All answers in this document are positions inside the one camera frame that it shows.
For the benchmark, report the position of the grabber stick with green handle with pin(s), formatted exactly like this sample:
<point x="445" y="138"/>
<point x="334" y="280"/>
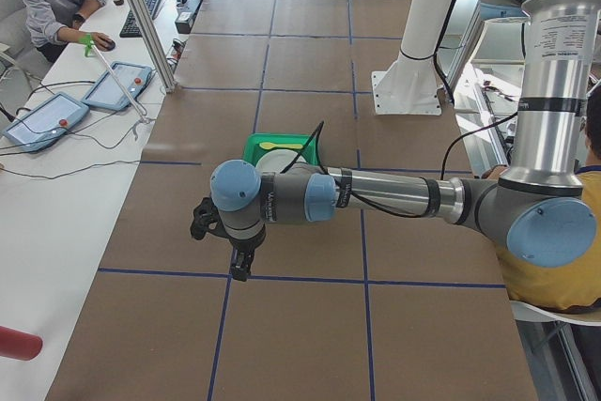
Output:
<point x="90" y="46"/>

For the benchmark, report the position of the white round plate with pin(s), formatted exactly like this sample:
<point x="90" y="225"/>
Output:
<point x="276" y="160"/>

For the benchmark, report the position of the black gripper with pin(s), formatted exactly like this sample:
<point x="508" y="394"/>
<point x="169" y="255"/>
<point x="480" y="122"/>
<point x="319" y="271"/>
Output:
<point x="244" y="247"/>

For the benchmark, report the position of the aluminium frame post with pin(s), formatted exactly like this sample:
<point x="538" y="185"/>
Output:
<point x="153" y="44"/>

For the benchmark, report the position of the near blue teach pendant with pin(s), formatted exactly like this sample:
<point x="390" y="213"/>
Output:
<point x="46" y="123"/>

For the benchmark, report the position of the white chair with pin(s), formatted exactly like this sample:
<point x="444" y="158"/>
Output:
<point x="523" y="311"/>

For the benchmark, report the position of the black computer mouse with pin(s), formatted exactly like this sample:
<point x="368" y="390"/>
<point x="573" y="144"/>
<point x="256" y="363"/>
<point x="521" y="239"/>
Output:
<point x="108" y="44"/>

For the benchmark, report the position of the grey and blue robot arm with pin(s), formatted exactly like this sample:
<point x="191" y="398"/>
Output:
<point x="557" y="64"/>

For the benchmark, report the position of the blue teach pendant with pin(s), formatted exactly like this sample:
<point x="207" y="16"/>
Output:
<point x="107" y="94"/>
<point x="46" y="123"/>

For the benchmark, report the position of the red cylinder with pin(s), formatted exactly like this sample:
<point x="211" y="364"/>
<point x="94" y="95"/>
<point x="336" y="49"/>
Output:
<point x="19" y="345"/>

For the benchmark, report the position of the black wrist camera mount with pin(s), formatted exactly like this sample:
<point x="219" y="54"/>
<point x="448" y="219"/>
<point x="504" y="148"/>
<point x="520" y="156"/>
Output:
<point x="207" y="220"/>

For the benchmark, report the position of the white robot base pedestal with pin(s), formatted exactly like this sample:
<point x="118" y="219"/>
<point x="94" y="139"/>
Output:
<point x="409" y="85"/>

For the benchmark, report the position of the yellow plastic spoon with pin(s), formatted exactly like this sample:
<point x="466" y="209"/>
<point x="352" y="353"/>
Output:
<point x="272" y="146"/>

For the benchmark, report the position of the person in yellow shirt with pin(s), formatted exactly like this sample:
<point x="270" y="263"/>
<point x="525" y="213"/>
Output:
<point x="552" y="256"/>

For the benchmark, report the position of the far blue teach pendant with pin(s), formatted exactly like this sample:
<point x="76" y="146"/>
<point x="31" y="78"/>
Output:
<point x="107" y="94"/>

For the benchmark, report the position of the black power strip box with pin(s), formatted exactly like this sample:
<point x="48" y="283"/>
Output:
<point x="186" y="15"/>

